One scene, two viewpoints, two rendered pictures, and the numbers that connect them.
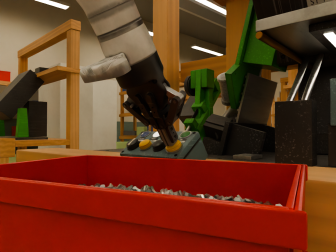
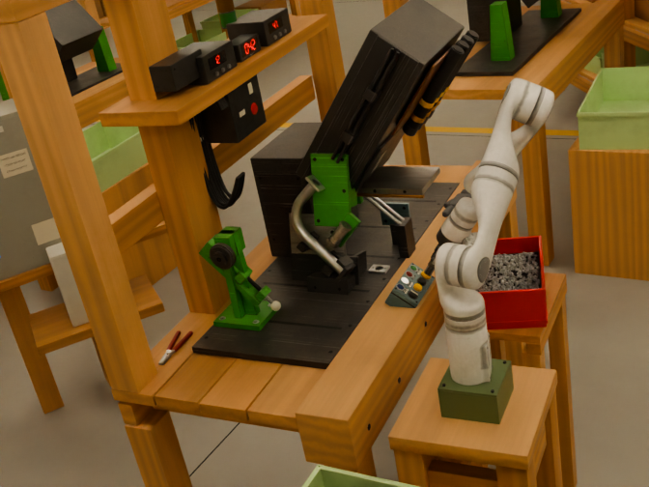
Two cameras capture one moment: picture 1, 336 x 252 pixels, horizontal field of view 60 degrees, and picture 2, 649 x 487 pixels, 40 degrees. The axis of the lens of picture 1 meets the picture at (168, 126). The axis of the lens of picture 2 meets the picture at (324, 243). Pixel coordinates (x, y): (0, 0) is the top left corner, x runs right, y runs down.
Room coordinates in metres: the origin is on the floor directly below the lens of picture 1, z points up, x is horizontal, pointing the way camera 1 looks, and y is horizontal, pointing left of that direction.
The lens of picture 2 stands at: (1.18, 2.10, 2.15)
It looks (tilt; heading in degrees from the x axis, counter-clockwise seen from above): 26 degrees down; 259
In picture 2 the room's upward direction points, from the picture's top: 11 degrees counter-clockwise
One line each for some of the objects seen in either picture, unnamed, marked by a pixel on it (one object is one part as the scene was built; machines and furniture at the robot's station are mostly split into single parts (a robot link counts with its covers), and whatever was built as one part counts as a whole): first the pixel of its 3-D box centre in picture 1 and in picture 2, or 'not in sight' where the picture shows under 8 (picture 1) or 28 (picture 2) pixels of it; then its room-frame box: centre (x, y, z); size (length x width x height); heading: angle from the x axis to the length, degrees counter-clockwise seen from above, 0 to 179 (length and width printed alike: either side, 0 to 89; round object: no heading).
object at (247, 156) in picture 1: (247, 156); (379, 269); (0.61, -0.17, 0.90); 0.06 x 0.04 x 0.01; 139
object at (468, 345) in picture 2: not in sight; (467, 342); (0.59, 0.48, 1.02); 0.09 x 0.09 x 0.17; 60
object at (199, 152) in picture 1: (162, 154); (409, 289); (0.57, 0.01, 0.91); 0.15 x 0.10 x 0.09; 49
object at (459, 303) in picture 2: not in sight; (461, 281); (0.59, 0.48, 1.18); 0.09 x 0.09 x 0.17; 39
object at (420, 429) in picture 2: not in sight; (475, 409); (0.60, 0.48, 0.83); 0.32 x 0.32 x 0.04; 51
